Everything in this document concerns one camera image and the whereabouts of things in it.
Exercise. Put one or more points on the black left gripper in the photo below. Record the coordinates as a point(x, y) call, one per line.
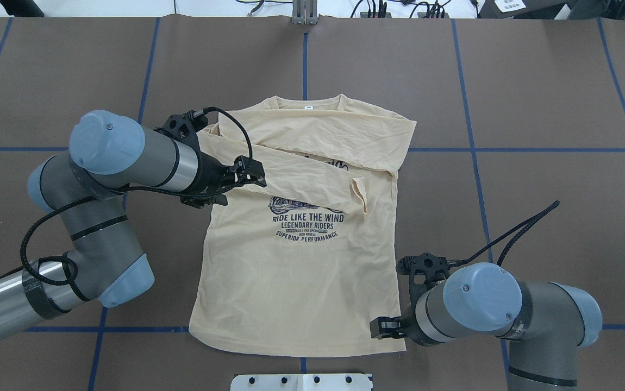
point(211, 175)

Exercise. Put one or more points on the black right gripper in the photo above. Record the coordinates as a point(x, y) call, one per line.
point(388, 326)

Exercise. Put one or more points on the beige long-sleeve printed shirt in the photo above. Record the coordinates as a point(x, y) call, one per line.
point(301, 266)

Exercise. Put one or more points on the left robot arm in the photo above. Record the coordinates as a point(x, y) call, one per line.
point(84, 248)

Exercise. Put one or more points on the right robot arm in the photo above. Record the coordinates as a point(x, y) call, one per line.
point(544, 323)

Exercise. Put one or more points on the black device with label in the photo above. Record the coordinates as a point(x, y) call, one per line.
point(547, 10)

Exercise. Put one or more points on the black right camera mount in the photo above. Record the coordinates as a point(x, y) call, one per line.
point(425, 271)

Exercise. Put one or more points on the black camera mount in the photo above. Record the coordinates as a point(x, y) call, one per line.
point(184, 127)
point(425, 271)

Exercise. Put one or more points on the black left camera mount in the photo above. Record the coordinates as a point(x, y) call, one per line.
point(184, 127)

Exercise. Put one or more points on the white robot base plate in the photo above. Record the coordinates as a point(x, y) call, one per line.
point(323, 381)

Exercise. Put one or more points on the grey aluminium frame post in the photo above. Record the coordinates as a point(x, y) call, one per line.
point(305, 12)

